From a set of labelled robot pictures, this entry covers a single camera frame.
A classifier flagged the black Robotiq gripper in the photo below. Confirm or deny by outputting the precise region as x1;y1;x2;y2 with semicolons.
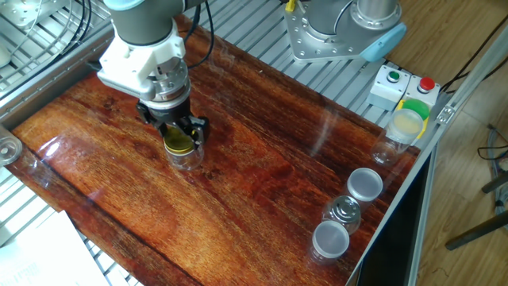
137;97;210;151

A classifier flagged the gold metal jar lid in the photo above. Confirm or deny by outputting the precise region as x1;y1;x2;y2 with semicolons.
163;126;196;156

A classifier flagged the small clear glass jar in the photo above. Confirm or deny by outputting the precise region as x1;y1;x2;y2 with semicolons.
164;145;205;172

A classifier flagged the empty clear lidless jar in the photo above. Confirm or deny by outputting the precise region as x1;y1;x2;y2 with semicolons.
0;126;24;167

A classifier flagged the clear jar silver metal lid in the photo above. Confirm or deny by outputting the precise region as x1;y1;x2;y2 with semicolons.
321;195;362;235

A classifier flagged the clear jar white plastic lid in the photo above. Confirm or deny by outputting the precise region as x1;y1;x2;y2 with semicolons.
344;167;384;211
308;220;351;266

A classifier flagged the large clear jar white lid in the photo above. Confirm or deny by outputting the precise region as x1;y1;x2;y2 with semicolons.
371;108;425;167

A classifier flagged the glossy wood grain mat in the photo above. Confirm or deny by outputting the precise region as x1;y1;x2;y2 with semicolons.
7;15;421;286

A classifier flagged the silver metal mounting plate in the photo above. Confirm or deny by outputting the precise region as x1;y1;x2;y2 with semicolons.
0;0;68;29

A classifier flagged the white paper sheet stack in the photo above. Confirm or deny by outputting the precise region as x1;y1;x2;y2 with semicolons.
0;210;112;286

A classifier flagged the grey box green button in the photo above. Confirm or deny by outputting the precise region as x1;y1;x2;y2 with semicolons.
367;64;412;111

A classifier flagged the yellow box green round cap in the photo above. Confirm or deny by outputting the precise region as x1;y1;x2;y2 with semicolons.
395;98;431;140

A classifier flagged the black flat panel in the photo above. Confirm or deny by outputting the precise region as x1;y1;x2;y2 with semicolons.
355;154;432;286

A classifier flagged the grey box red button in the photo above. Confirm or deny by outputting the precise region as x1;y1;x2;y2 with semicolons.
403;74;441;109

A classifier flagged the dark chair leg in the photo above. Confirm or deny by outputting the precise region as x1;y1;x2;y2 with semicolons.
481;172;508;195
444;210;508;251

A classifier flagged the white printed wrist mount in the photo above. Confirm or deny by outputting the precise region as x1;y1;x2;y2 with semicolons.
97;19;187;102

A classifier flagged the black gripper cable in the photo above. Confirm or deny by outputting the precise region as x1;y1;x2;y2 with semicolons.
184;0;215;71

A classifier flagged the black cable bundle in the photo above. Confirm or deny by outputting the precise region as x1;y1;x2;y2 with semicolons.
0;0;93;84

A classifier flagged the grey aluminium rail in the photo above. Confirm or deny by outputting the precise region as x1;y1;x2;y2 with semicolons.
0;21;116;130

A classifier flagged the aluminium frame post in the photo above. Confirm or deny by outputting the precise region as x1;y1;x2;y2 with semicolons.
434;33;508;126

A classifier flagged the black floor cable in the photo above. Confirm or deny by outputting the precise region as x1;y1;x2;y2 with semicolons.
440;11;508;95

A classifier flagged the grey floor cable bundle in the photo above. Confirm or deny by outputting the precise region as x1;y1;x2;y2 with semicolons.
475;125;508;210

